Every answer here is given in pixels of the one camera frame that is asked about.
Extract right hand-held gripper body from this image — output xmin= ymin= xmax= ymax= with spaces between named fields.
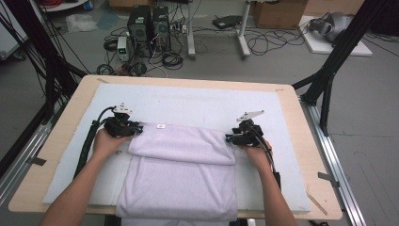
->
xmin=231 ymin=109 xmax=265 ymax=148

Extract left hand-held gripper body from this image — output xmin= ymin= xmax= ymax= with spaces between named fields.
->
xmin=103 ymin=103 xmax=140 ymax=138

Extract lilac printed shirt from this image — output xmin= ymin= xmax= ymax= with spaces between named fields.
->
xmin=115 ymin=121 xmax=240 ymax=226

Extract person's left hand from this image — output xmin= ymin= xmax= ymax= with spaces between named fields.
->
xmin=92 ymin=127 xmax=130 ymax=162

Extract person's right hand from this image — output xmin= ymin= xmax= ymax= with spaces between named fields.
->
xmin=238 ymin=139 xmax=275 ymax=173

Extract wooden table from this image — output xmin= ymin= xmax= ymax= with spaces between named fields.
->
xmin=8 ymin=74 xmax=343 ymax=220

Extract white foam grid mat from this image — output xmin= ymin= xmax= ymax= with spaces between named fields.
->
xmin=41 ymin=83 xmax=311 ymax=214

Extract white bench power supply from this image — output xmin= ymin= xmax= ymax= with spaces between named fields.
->
xmin=117 ymin=36 xmax=131 ymax=62

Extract black tape piece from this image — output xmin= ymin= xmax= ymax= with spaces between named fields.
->
xmin=29 ymin=155 xmax=48 ymax=167

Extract grey tape piece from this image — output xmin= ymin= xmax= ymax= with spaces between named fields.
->
xmin=317 ymin=171 xmax=342 ymax=188

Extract white desk leg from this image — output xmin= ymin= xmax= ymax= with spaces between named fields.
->
xmin=235 ymin=0 xmax=252 ymax=59
xmin=185 ymin=0 xmax=198 ymax=60

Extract large black computer tower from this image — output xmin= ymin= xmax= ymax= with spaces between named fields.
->
xmin=126 ymin=5 xmax=153 ymax=58

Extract slim black computer tower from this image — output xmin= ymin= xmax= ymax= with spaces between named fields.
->
xmin=152 ymin=6 xmax=172 ymax=53

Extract teal sheet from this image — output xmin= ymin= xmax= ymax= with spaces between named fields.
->
xmin=96 ymin=8 xmax=120 ymax=31

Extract clear plastic bag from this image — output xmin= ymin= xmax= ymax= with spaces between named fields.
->
xmin=65 ymin=12 xmax=99 ymax=34

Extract white floor board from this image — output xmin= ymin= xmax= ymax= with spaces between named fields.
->
xmin=297 ymin=15 xmax=374 ymax=57

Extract black flat device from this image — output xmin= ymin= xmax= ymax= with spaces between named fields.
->
xmin=212 ymin=14 xmax=243 ymax=30

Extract cardboard box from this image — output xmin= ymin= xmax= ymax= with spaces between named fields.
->
xmin=252 ymin=0 xmax=310 ymax=30

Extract grey helmet-shaped device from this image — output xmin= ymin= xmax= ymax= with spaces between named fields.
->
xmin=308 ymin=11 xmax=354 ymax=43

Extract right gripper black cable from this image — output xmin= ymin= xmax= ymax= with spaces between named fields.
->
xmin=250 ymin=126 xmax=282 ymax=191

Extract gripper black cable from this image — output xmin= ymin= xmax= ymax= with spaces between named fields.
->
xmin=72 ymin=105 xmax=118 ymax=181
xmin=250 ymin=126 xmax=282 ymax=191

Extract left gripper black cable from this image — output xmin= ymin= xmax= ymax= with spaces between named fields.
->
xmin=72 ymin=105 xmax=118 ymax=181

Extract coiled black floor cable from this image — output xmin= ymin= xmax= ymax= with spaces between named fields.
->
xmin=161 ymin=51 xmax=184 ymax=71

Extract aluminium rail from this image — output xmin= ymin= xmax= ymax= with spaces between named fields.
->
xmin=299 ymin=97 xmax=368 ymax=226
xmin=0 ymin=121 xmax=54 ymax=206

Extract loose black floor cables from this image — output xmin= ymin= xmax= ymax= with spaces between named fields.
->
xmin=244 ymin=26 xmax=311 ymax=57

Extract black metal frame stand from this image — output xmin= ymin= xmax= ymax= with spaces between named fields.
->
xmin=291 ymin=0 xmax=399 ymax=137
xmin=0 ymin=0 xmax=89 ymax=126

